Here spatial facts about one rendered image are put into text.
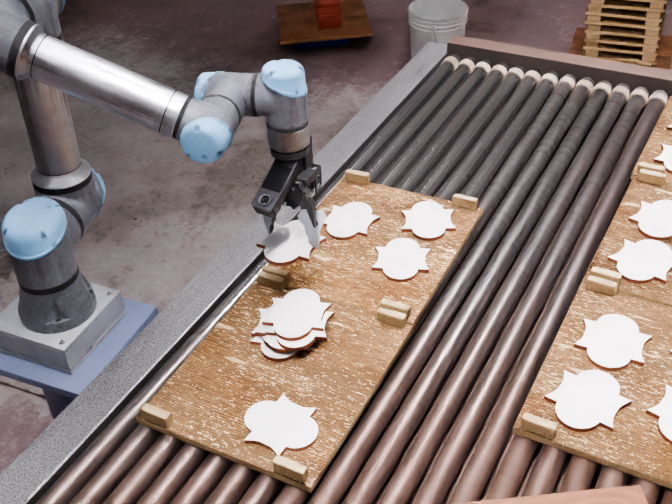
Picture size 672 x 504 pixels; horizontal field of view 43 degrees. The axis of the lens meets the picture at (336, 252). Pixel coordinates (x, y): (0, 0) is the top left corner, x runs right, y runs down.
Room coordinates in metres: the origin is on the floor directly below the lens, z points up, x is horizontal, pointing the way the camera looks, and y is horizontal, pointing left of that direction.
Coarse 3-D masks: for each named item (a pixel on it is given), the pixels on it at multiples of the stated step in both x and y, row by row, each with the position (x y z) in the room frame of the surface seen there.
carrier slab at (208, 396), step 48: (288, 288) 1.33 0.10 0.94; (240, 336) 1.20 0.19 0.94; (336, 336) 1.18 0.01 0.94; (384, 336) 1.18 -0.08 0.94; (192, 384) 1.09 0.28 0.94; (240, 384) 1.08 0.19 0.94; (288, 384) 1.07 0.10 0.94; (336, 384) 1.06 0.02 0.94; (192, 432) 0.97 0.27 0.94; (240, 432) 0.97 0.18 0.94; (336, 432) 0.95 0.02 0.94; (288, 480) 0.87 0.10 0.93
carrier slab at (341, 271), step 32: (352, 192) 1.66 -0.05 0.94; (384, 192) 1.65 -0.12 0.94; (384, 224) 1.53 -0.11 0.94; (320, 256) 1.43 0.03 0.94; (352, 256) 1.42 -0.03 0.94; (448, 256) 1.40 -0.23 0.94; (320, 288) 1.33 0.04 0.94; (352, 288) 1.32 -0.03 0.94; (384, 288) 1.31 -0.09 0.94; (416, 288) 1.31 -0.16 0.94; (416, 320) 1.22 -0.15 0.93
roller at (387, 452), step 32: (608, 96) 2.10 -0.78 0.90; (576, 128) 1.90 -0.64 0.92; (544, 192) 1.64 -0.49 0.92; (512, 224) 1.53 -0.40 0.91; (512, 256) 1.42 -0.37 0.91; (480, 288) 1.31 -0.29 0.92; (448, 352) 1.14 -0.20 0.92; (416, 384) 1.07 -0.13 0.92; (416, 416) 1.00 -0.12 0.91; (384, 448) 0.93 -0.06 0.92; (384, 480) 0.87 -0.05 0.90
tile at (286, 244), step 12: (276, 228) 1.37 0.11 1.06; (288, 228) 1.37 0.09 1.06; (300, 228) 1.37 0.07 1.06; (264, 240) 1.34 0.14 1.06; (276, 240) 1.33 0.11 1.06; (288, 240) 1.33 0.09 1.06; (300, 240) 1.33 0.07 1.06; (324, 240) 1.33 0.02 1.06; (264, 252) 1.30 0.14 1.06; (276, 252) 1.30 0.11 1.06; (288, 252) 1.29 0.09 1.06; (300, 252) 1.29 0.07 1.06; (276, 264) 1.27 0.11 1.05; (288, 264) 1.27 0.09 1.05
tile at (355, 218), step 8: (336, 208) 1.59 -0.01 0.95; (344, 208) 1.59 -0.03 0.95; (352, 208) 1.58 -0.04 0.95; (360, 208) 1.58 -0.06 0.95; (368, 208) 1.58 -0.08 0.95; (328, 216) 1.56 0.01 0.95; (336, 216) 1.56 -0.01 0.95; (344, 216) 1.56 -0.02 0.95; (352, 216) 1.55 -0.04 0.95; (360, 216) 1.55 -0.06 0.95; (368, 216) 1.55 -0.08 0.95; (376, 216) 1.55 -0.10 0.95; (328, 224) 1.53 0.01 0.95; (336, 224) 1.53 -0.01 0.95; (344, 224) 1.53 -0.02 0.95; (352, 224) 1.52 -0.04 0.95; (360, 224) 1.52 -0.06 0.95; (368, 224) 1.52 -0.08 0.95; (328, 232) 1.50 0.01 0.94; (336, 232) 1.50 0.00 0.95; (344, 232) 1.50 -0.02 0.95; (352, 232) 1.50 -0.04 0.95; (360, 232) 1.50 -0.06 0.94
